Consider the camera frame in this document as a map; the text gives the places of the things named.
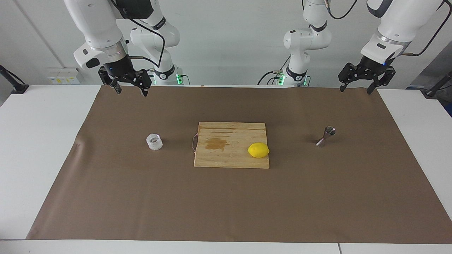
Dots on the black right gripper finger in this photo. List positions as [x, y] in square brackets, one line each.
[106, 76]
[144, 79]

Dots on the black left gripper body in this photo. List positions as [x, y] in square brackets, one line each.
[370, 67]

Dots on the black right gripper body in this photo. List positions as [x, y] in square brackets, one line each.
[120, 68]

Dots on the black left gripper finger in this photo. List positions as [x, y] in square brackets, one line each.
[385, 76]
[349, 74]

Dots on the steel jigger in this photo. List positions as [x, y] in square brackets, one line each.
[329, 132]

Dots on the clear glass cup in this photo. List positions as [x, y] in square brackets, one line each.
[154, 142]

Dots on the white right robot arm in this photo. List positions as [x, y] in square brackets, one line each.
[99, 28]

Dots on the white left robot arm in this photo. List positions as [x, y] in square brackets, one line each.
[395, 21]

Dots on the black clamp stand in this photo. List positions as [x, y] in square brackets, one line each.
[436, 88]
[16, 86]

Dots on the wooden cutting board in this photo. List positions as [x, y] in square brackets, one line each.
[229, 155]

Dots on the yellow lemon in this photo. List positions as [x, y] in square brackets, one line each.
[258, 150]

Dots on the brown table mat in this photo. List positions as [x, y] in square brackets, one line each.
[226, 201]

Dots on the white wall socket box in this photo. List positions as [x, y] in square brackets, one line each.
[63, 76]

